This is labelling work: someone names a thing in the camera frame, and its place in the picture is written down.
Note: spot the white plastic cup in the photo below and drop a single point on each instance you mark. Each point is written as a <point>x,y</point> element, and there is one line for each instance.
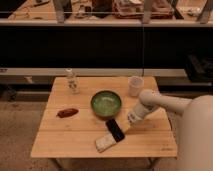
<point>135,84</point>

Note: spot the small clear bottle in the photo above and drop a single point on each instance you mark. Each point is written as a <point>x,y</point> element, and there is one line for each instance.
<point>72,81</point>

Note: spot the cream wrist end effector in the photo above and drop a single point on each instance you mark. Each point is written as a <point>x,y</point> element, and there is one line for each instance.
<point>124,125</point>

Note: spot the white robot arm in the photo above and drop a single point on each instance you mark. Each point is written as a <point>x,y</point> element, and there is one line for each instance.
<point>148,102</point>

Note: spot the wooden folding table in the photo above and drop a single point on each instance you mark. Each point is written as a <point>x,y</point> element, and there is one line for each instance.
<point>74,137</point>

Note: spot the red-brown food item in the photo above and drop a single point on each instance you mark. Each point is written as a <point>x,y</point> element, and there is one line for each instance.
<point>67,112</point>

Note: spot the green bowl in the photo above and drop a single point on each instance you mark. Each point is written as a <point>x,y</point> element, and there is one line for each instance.
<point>106,103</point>

